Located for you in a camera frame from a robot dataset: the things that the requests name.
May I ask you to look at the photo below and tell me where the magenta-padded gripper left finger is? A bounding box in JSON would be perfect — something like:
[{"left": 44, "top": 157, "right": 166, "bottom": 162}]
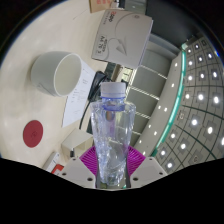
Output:
[{"left": 59, "top": 145, "right": 98, "bottom": 189}]

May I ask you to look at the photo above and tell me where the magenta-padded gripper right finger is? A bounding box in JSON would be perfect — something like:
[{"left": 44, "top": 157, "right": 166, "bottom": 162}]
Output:
[{"left": 127, "top": 145, "right": 168, "bottom": 189}]

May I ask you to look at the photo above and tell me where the clear plastic water bottle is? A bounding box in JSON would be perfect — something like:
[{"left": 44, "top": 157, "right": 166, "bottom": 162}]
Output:
[{"left": 89, "top": 82, "right": 137, "bottom": 188}]

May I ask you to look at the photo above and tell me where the white remote control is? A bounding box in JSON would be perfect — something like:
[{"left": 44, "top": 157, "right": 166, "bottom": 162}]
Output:
[{"left": 42, "top": 151, "right": 62, "bottom": 173}]

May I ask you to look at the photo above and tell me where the flat round red coaster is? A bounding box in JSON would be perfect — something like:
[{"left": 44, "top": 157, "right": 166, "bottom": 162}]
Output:
[{"left": 22, "top": 119, "right": 44, "bottom": 149}]

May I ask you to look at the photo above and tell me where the group of round ceiling lights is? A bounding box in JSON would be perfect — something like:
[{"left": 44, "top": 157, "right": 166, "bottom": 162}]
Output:
[{"left": 146, "top": 36, "right": 224, "bottom": 171}]

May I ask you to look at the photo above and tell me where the white printed paper sheet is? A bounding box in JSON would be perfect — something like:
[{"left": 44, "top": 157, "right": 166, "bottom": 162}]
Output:
[{"left": 61, "top": 63, "right": 96, "bottom": 129}]

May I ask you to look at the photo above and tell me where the black desk phone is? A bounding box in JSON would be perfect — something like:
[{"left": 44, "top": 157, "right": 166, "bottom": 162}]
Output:
[{"left": 87, "top": 70, "right": 108, "bottom": 101}]

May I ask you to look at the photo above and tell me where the white copy paper package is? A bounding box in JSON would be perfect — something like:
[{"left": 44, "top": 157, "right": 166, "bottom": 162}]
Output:
[{"left": 91, "top": 8, "right": 154, "bottom": 70}]

